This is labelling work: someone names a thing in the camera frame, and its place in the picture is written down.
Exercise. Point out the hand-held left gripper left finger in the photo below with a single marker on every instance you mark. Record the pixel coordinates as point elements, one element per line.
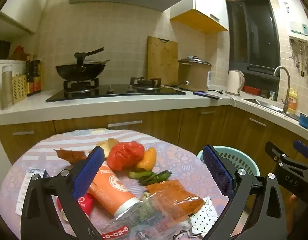
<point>87,175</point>

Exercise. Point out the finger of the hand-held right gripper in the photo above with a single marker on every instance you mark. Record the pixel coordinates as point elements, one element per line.
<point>304,147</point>
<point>275,152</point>

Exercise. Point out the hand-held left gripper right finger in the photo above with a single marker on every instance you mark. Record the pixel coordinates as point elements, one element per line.
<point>220,172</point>

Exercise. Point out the orange white tube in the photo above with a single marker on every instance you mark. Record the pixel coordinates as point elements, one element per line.
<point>111,187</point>

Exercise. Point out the teal plastic basket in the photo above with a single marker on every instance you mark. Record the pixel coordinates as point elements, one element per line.
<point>244,158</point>

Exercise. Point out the white printed carton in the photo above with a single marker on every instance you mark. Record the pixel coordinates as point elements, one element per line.
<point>25,187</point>

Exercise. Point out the person's right hand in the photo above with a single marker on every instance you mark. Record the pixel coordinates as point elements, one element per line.
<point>292,203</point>

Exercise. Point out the blue cup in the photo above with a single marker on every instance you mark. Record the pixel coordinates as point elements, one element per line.
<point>305,122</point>

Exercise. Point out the bread piece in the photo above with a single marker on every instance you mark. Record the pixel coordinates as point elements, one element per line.
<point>107,146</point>

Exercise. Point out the red plastic bag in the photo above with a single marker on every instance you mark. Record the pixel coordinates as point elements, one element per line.
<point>124,155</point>

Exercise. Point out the yellow detergent bottle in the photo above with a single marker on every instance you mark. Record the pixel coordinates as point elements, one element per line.
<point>293,102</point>

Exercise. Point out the white dotted wrapper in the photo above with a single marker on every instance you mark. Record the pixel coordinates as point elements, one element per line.
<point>204,217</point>

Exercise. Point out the pink patterned tablecloth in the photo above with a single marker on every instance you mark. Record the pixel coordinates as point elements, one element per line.
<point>174,160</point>

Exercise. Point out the steel sink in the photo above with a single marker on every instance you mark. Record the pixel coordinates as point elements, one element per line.
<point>261,103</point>

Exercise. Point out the orange snack wrapper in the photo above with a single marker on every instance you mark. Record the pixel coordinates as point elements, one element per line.
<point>174,195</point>

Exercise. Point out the steel faucet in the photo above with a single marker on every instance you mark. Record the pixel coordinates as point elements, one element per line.
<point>286,92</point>

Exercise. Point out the green vegetable scraps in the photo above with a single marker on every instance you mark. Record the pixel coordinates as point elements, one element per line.
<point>149,176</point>

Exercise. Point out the small pale food scrap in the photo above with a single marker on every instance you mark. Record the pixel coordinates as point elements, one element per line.
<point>145,196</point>

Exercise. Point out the orange bell pepper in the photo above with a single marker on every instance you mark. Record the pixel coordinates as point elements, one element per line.
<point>147,158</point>

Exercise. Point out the red box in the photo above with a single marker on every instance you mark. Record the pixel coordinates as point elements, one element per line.
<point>251,90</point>

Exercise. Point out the clear printed plastic bag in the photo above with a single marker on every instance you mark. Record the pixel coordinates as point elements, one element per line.
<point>144,212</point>

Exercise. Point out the dark smartphone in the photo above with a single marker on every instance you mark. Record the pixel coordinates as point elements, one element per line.
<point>205,94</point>

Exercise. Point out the wooden kitchen base cabinets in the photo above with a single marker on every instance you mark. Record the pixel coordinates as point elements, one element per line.
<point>156,122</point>

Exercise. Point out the white electric kettle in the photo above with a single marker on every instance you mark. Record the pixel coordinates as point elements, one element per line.
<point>234,82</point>

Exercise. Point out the black gas stove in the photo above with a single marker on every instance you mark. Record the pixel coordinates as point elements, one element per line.
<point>119,93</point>

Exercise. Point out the small white upright device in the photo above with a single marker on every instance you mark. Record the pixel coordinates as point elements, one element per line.
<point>209,81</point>

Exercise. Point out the brown rice cooker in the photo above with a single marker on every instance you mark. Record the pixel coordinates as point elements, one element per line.
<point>194,75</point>

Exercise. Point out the black wok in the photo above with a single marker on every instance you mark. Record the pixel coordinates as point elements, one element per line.
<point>79,72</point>

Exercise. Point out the yellow plastic holder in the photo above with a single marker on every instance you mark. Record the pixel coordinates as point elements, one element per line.
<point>19,90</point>

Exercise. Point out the dark sauce bottle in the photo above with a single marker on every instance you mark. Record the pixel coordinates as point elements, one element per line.
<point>37,77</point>
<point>29,77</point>

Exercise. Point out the silver thermos bottle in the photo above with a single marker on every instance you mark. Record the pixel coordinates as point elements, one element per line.
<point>7,87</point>

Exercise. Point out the dark window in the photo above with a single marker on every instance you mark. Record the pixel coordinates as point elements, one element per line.
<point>254,35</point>

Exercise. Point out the wooden cutting board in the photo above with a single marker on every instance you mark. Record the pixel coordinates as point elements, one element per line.
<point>161,60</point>

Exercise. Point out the white water heater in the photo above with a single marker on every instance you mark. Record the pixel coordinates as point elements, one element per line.
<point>294,15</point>

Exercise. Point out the crumpled red orange heap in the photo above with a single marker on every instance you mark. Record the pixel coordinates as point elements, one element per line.
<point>19,53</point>

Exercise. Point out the white yellow wall cabinet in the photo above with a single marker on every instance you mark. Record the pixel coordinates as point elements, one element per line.
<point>209,0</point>

